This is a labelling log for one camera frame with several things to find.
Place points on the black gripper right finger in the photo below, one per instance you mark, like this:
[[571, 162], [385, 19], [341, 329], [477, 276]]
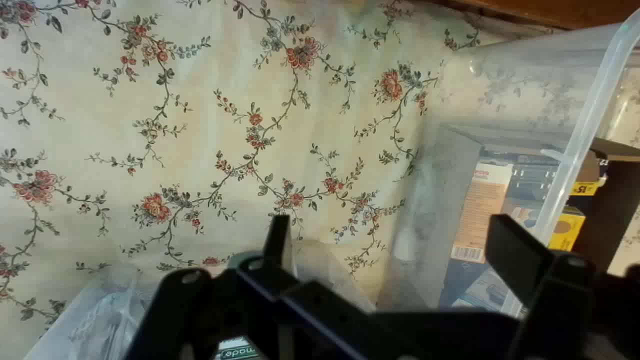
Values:
[[521, 253]]

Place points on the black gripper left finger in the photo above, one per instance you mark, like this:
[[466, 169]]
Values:
[[281, 241]]

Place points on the brown cardboard box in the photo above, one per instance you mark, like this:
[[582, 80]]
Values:
[[480, 207]]

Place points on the dark brown open box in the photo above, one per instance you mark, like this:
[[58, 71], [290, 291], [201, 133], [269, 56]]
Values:
[[613, 207]]

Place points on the large clear plastic storage box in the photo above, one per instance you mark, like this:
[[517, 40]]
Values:
[[532, 86]]

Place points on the small clear plastic storage box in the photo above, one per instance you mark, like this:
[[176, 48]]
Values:
[[86, 321]]

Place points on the yellow small carton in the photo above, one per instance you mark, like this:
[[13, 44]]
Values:
[[567, 231]]

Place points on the floral white bedspread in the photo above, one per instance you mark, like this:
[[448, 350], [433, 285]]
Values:
[[201, 100]]

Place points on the brown wooden bed footboard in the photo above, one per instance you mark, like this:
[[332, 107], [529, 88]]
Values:
[[553, 10]]

